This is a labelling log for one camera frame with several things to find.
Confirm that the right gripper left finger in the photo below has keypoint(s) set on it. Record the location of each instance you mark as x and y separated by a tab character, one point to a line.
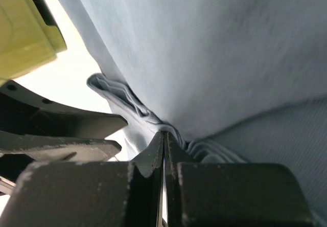
90	193

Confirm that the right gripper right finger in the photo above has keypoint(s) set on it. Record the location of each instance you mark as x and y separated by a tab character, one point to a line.
218	194

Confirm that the grey blue t shirt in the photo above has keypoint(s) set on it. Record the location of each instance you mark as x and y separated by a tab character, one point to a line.
235	81

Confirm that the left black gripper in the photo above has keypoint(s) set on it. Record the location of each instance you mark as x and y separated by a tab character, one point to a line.
24	127

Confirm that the olive green plastic bin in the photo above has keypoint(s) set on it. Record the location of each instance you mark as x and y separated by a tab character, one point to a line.
30	37

